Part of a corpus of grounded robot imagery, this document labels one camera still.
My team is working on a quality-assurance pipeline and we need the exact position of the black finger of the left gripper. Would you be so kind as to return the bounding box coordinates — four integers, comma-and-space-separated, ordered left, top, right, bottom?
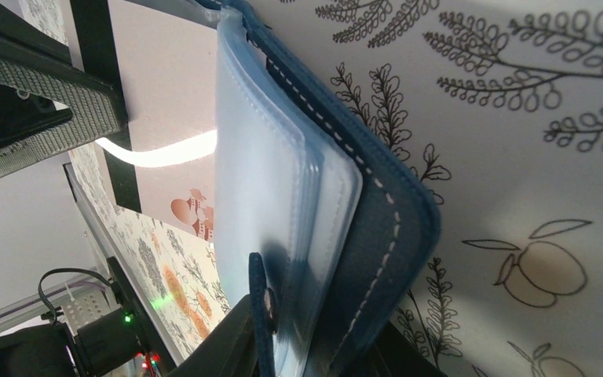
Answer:
0, 4, 127, 178

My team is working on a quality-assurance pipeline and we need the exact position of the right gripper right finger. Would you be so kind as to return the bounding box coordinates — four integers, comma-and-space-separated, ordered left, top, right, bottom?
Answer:
369, 323, 445, 377

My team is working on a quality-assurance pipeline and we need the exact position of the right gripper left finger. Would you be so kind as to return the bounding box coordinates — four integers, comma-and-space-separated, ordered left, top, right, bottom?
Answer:
169, 295, 258, 377

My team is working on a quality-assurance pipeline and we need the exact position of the white card black stripe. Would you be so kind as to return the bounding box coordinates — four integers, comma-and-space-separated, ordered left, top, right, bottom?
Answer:
62, 1, 217, 241

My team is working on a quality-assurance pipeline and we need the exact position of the floral patterned table mat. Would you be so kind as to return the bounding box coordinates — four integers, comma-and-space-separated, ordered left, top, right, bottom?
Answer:
17, 0, 603, 377

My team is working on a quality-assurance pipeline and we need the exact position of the aluminium rail frame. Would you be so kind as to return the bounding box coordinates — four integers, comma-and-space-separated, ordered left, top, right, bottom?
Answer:
0, 161, 183, 372

